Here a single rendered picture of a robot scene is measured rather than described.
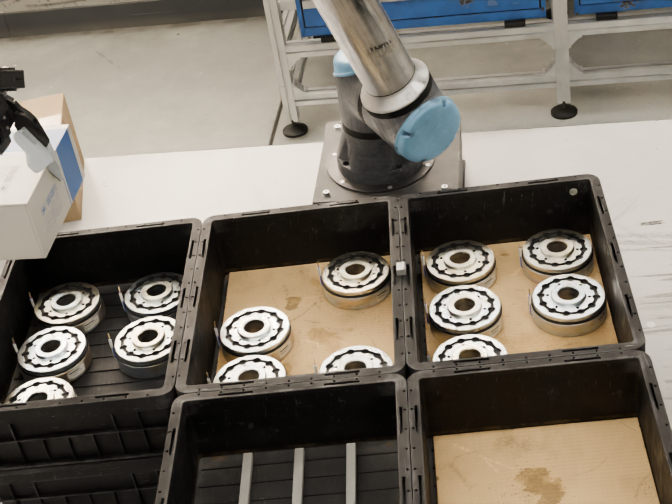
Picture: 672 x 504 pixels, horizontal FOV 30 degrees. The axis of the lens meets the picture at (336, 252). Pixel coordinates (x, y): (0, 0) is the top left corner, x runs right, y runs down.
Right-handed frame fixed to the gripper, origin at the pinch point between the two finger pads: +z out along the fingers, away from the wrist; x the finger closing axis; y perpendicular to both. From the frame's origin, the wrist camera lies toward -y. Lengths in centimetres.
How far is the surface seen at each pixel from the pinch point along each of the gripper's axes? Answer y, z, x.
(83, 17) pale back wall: -277, 107, -96
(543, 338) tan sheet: 6, 28, 71
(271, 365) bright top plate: 12.6, 24.8, 34.2
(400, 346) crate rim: 18, 18, 53
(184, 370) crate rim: 20.9, 17.6, 25.0
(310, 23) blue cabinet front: -193, 76, 6
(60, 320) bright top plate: 1.2, 24.5, 0.2
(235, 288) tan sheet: -8.7, 27.8, 24.8
